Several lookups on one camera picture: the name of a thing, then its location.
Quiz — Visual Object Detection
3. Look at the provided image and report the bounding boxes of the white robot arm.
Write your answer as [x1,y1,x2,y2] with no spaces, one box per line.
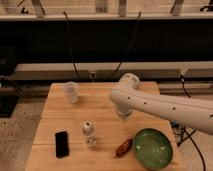
[109,73,213,135]

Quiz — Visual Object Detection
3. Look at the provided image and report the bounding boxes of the clear plastic bottle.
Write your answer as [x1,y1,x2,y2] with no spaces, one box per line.
[82,122,97,148]

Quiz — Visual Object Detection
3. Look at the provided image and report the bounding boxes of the clear plastic cup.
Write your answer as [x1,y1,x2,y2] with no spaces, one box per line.
[62,82,79,103]

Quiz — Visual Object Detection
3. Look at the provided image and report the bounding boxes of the black phone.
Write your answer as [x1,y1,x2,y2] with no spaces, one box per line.
[55,131,69,158]

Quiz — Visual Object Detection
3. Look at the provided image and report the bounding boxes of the green round plate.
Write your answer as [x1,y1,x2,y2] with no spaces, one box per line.
[133,128,173,170]

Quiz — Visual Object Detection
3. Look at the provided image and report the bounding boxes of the wall power outlet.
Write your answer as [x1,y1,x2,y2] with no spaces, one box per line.
[89,71,96,82]

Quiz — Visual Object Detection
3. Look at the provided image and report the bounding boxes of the right black hanging cable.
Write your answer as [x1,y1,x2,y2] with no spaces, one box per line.
[105,10,142,81]

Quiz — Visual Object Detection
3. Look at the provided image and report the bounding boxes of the black hanging cable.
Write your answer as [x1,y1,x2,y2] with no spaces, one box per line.
[105,10,142,81]
[62,11,82,81]

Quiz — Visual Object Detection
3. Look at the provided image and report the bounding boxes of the right wall outlet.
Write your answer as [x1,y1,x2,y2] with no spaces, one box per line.
[179,67,189,77]

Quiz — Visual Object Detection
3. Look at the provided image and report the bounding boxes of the black floor cable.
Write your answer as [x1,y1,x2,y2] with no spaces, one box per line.
[172,123,207,171]

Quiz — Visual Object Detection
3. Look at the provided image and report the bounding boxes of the left black hanging cable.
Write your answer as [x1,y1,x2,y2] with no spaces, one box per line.
[62,11,82,81]

